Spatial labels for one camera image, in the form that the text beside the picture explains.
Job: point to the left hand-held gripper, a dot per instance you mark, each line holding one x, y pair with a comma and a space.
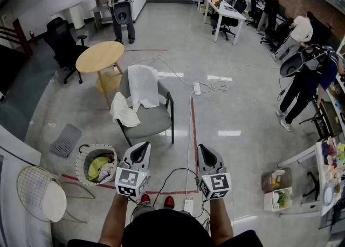
132, 181

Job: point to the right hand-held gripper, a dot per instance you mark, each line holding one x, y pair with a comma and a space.
215, 184

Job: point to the patterned white clothes garment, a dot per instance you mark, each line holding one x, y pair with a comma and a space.
107, 170

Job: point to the yellow-green clothes garment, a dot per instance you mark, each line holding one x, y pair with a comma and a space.
95, 169

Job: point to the white laundry basket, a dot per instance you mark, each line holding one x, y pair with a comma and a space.
79, 167

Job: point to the cream clothes garment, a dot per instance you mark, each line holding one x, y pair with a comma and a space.
122, 111

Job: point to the white shirt clothes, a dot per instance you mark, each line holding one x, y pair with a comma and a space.
143, 86

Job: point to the person's left forearm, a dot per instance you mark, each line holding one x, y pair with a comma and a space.
114, 219

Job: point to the person's right forearm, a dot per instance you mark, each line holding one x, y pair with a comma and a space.
220, 221

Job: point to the person's left red shoe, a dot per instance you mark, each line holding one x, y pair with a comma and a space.
145, 198

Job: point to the person's red shoe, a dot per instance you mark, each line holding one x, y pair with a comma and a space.
145, 198
169, 202

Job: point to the person's left leg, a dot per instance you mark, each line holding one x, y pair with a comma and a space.
141, 211

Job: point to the white power strip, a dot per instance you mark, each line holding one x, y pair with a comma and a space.
188, 206
197, 88

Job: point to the person's right red shoe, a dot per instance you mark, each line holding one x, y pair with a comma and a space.
169, 202

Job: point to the person's torso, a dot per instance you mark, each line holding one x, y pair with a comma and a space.
161, 229

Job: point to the brown tray of food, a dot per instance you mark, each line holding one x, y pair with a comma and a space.
276, 178

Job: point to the white crate of greens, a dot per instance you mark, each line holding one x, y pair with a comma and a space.
277, 200

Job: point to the grey armchair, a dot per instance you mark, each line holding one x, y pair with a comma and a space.
151, 119

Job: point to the grey perforated panel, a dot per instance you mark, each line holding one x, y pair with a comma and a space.
66, 140

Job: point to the white work table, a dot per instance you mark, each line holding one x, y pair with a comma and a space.
318, 165

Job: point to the white plate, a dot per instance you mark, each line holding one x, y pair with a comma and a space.
328, 194

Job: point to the pile of colourful toys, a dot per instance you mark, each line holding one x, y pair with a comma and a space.
334, 159

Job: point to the black metal chair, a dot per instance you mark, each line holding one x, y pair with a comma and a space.
323, 122

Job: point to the round wooden table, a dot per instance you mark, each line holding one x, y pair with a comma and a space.
99, 57

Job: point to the black mesh office chair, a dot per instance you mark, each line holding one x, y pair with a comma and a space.
60, 41

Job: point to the dark wooden staircase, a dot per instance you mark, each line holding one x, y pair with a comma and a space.
10, 60

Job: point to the grey open cabinet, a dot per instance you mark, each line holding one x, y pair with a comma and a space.
99, 11

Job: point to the long white desk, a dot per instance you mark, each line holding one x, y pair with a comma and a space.
229, 11

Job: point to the white trash bin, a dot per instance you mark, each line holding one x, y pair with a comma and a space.
77, 16

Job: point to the red fire extinguisher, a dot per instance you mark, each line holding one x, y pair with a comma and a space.
32, 37

